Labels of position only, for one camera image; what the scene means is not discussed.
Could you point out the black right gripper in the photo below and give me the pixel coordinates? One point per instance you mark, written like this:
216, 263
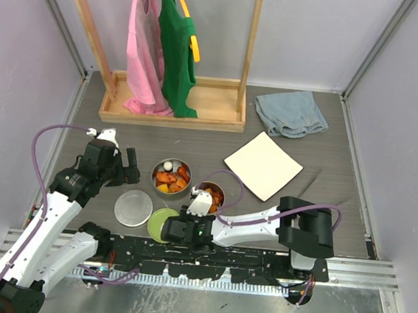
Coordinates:
184, 215

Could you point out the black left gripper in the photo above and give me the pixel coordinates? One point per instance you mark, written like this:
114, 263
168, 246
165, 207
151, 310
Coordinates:
129, 174

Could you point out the green round lid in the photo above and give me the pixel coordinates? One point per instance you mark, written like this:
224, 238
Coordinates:
156, 222

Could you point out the round steel lid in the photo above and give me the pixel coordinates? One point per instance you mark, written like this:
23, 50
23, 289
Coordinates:
133, 208

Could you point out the yellow food piece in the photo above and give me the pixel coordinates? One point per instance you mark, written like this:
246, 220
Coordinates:
164, 188

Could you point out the orange food piece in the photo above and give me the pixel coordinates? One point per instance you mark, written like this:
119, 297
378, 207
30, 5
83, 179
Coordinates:
165, 177

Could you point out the large round steel tin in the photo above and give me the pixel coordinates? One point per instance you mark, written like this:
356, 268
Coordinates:
178, 188

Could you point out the red bacon piece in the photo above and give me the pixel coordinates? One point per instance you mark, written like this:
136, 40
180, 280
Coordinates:
216, 196

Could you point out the small steel bowl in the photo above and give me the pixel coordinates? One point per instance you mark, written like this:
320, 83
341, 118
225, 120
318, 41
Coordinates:
206, 198

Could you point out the red food piece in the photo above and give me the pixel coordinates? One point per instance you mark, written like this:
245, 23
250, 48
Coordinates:
182, 172

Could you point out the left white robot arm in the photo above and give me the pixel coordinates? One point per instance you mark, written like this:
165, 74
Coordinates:
28, 270

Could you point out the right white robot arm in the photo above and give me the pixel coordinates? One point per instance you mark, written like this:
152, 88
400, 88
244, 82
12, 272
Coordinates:
305, 229

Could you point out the white square plate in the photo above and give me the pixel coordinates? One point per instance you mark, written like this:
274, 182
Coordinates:
263, 167

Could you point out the wooden clothes rack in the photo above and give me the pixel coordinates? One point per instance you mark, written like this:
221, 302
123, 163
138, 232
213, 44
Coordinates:
220, 103

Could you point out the pink shirt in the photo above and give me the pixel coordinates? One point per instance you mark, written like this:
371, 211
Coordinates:
145, 61

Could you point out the green shirt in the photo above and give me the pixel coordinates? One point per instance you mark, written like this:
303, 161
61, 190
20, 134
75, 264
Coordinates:
179, 76

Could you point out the folded blue towel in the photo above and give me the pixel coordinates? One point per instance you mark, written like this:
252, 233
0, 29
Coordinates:
291, 115

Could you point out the white cable duct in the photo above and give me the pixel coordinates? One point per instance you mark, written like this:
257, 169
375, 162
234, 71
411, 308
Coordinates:
182, 282

